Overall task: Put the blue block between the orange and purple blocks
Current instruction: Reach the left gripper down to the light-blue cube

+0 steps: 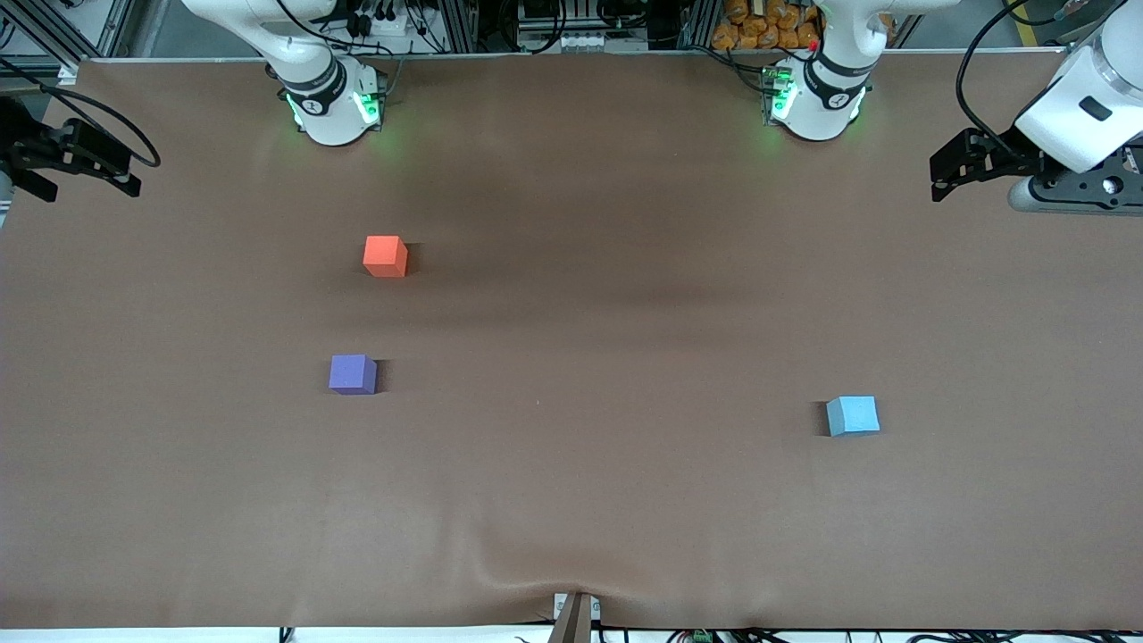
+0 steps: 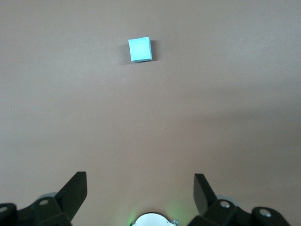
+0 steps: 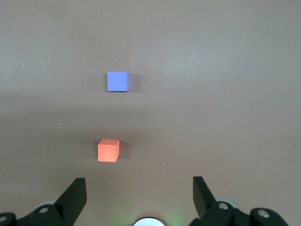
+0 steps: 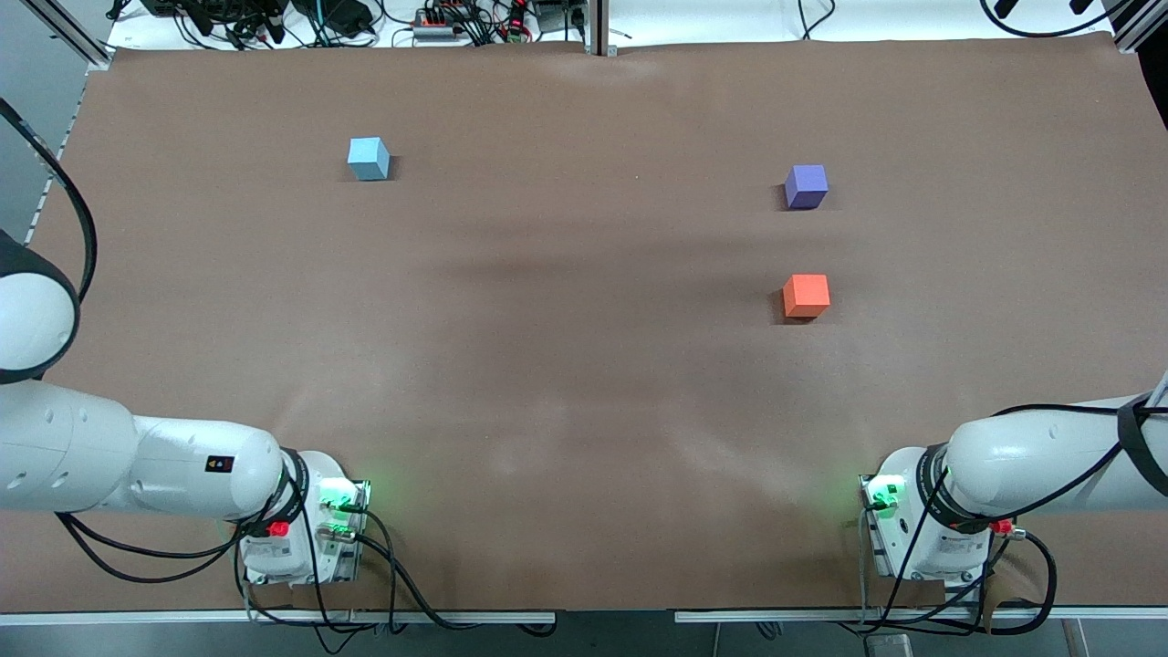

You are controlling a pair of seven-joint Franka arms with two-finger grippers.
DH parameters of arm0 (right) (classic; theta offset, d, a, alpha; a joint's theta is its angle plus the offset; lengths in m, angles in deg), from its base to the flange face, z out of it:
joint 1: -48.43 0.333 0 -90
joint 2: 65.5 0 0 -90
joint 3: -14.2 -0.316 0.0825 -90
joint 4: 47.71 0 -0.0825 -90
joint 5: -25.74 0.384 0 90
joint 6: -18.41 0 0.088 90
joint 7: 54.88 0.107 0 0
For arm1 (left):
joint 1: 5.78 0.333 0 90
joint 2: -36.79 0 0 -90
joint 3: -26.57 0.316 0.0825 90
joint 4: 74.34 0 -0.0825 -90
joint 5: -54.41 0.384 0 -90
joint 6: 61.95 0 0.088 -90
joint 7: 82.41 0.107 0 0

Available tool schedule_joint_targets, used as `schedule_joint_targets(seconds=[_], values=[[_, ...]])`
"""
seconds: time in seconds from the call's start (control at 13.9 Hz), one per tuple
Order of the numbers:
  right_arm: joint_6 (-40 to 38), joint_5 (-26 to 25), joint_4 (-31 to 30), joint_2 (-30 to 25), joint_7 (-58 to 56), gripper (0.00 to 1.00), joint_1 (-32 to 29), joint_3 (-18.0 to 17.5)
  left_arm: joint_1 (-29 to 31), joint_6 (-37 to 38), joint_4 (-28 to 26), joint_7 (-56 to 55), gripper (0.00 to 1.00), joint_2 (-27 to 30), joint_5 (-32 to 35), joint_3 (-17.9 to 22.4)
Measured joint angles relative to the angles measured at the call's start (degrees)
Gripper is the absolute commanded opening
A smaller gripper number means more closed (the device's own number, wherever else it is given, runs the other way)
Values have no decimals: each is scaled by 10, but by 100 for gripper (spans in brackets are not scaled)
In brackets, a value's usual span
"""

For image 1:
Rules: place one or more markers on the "orange foam block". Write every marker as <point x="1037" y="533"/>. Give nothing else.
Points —
<point x="386" y="255"/>

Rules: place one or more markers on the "light blue foam block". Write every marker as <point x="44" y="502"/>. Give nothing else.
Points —
<point x="853" y="416"/>

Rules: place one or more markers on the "aluminium frame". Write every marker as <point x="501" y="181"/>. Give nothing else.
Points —
<point x="71" y="27"/>

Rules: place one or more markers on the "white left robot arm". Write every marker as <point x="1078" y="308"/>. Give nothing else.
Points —
<point x="826" y="98"/>

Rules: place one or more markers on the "white power strip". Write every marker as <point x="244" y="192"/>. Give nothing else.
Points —
<point x="589" y="41"/>
<point x="386" y="22"/>

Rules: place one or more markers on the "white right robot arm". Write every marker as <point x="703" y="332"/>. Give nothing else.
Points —
<point x="323" y="107"/>

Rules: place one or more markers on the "green terminal connector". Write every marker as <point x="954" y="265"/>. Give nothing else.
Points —
<point x="701" y="637"/>

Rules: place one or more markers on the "purple foam block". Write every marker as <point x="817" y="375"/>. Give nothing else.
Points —
<point x="352" y="373"/>

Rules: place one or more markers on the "pile of orange bags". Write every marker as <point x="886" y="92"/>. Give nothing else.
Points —
<point x="768" y="25"/>

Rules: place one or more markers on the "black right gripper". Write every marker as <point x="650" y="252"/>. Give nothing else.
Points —
<point x="27" y="143"/>

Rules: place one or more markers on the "brown table cover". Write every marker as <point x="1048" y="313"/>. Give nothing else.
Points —
<point x="625" y="402"/>

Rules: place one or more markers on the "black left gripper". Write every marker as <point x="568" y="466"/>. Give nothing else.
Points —
<point x="1000" y="155"/>

